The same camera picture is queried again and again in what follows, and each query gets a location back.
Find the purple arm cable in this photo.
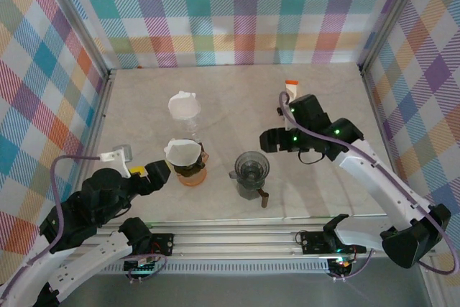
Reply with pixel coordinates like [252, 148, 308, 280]
[0, 155, 169, 297]
[278, 91, 460, 282]

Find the short aluminium frame post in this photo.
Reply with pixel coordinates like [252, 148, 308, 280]
[416, 255, 445, 307]

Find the aluminium side rail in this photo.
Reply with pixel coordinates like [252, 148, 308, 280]
[63, 68, 116, 231]

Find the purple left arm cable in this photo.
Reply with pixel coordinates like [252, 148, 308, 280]
[0, 155, 169, 297]

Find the orange and white filter packet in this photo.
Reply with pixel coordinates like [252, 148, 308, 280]
[285, 79, 302, 106]

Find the white perforated cable duct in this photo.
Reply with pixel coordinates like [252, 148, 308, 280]
[96, 262, 331, 275]

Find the left circuit board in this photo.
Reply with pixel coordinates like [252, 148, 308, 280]
[123, 255, 161, 275]

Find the orange glass cup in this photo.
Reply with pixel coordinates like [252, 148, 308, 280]
[175, 166, 208, 188]

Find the thin black cable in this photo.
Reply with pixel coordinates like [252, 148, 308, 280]
[297, 150, 327, 165]

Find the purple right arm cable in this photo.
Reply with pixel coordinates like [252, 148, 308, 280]
[278, 91, 460, 282]

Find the grey plastic coffee dripper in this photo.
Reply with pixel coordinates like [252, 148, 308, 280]
[229, 150, 270, 182]

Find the right circuit board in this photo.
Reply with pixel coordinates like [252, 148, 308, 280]
[325, 255, 357, 274]

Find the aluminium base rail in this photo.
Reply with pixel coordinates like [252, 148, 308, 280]
[38, 206, 436, 261]

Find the amber plastic coffee dripper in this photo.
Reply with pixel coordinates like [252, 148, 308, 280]
[172, 150, 210, 178]

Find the grey metal base panel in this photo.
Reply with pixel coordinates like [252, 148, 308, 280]
[71, 272, 432, 307]

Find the circuit board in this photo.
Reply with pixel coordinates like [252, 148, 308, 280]
[123, 255, 161, 275]
[325, 255, 357, 274]

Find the white paper coffee filter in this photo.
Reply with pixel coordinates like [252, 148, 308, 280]
[164, 137, 202, 167]
[167, 90, 201, 121]

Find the colourful checked backdrop cloth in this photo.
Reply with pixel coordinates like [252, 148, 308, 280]
[0, 0, 109, 261]
[45, 0, 423, 70]
[362, 0, 460, 279]

